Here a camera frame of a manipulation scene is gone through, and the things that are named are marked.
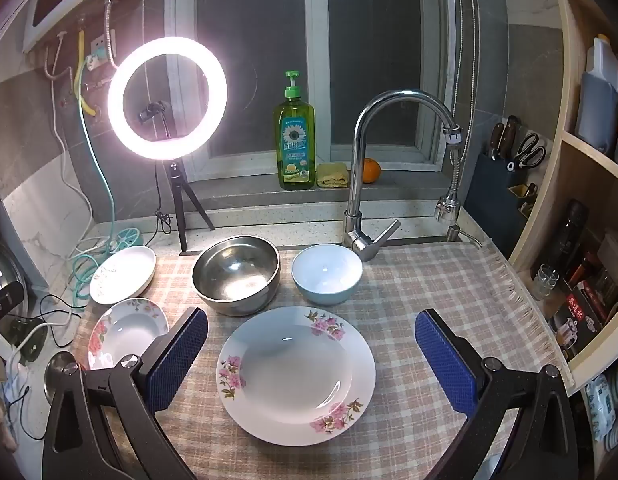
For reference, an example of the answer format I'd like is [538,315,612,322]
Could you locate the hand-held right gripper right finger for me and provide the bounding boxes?
[414,308,580,480]

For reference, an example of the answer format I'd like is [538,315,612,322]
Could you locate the white plastic package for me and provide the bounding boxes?
[584,375,617,443]

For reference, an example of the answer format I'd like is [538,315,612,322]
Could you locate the white water heater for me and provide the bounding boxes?
[22,0,162,53]

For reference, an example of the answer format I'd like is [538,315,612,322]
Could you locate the yellow cloth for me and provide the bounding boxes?
[316,162,350,188]

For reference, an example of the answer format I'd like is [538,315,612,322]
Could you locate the large stainless steel bowl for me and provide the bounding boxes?
[191,235,281,317]

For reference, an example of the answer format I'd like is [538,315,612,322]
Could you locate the small chrome tap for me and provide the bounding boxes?
[446,225,484,248]

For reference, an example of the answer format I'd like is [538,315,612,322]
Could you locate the chrome faucet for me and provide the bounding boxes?
[344,89,462,262]

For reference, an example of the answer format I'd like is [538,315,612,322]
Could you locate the light blue bowl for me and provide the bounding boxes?
[291,244,364,307]

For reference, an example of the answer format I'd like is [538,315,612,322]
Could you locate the dark glass bottle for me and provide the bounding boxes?
[554,200,590,271]

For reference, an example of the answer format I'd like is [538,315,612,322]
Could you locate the dark blue knife block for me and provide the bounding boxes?
[476,152,534,256]

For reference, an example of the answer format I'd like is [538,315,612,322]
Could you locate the black ring light cable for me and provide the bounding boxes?
[153,160,174,235]

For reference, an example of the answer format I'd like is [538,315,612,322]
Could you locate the white oval leaf-print plate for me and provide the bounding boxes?
[89,246,157,305]

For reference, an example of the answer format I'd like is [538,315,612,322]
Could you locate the chrome flexible sprayer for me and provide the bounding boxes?
[434,125,464,225]

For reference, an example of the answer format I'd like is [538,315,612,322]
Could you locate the green dish soap bottle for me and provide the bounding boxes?
[274,71,316,191]

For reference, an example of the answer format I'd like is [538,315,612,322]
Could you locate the glass pot lid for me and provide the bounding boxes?
[0,237,27,321]

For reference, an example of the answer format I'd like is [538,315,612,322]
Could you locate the small floral plate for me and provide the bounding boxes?
[88,297,170,371]

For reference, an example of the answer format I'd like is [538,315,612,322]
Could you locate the large floral plate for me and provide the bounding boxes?
[216,306,377,447]

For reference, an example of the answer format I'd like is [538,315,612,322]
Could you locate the wall socket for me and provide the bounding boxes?
[86,35,115,72]

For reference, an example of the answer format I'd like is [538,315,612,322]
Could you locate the black handled scissors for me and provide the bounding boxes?
[506,132,546,171]

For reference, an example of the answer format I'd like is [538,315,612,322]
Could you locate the red steel bowl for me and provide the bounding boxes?
[43,351,82,403]

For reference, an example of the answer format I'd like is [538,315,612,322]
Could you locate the plaid tablecloth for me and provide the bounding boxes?
[72,240,577,480]

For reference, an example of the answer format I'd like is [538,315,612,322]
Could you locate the teal cable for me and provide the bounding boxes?
[72,25,122,308]

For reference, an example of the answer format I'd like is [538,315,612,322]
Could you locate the small yellow holder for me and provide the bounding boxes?
[509,182,537,211]

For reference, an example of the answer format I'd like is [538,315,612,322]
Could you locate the red box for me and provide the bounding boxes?
[549,280,610,361]

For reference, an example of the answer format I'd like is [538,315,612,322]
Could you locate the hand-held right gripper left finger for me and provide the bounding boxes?
[42,306,210,480]

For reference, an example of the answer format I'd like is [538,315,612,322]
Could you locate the small glass jar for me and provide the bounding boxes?
[531,264,560,301]

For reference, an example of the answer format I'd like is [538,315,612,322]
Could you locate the yellow hose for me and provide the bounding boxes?
[74,30,97,116]

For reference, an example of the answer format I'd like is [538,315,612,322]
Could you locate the white framed window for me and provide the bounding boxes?
[176,0,470,181]

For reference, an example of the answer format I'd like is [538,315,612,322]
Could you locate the wooden shelf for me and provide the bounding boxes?
[509,0,618,386]

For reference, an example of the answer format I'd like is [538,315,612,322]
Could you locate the teal round power strip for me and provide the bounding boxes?
[110,227,141,251]

